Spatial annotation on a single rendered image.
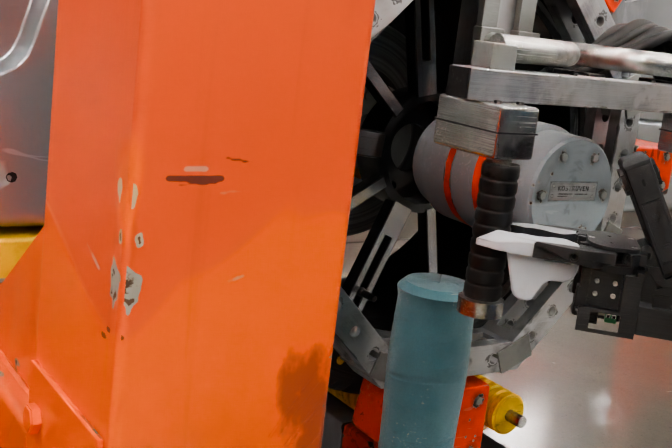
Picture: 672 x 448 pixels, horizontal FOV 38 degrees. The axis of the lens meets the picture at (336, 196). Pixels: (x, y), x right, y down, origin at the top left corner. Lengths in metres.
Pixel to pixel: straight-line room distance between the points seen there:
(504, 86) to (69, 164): 0.43
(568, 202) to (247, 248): 0.54
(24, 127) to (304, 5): 0.54
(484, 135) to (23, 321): 0.44
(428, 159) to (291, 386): 0.54
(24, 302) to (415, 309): 0.41
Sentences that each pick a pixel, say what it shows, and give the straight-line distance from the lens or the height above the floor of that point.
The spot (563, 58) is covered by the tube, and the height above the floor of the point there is 1.00.
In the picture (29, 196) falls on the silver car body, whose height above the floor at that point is 0.78.
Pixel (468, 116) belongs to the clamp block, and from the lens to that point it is 0.92.
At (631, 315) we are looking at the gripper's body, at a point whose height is 0.78.
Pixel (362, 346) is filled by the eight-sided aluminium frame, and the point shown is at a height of 0.64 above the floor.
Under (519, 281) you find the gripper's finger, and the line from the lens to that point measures 0.91.
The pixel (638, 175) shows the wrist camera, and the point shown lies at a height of 0.90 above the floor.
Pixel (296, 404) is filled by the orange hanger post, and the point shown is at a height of 0.75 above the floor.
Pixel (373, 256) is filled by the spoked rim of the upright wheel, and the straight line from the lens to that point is 1.25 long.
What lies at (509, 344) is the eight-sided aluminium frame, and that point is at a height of 0.62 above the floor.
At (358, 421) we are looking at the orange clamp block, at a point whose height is 0.51.
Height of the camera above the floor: 1.01
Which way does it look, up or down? 11 degrees down
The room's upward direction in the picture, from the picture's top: 7 degrees clockwise
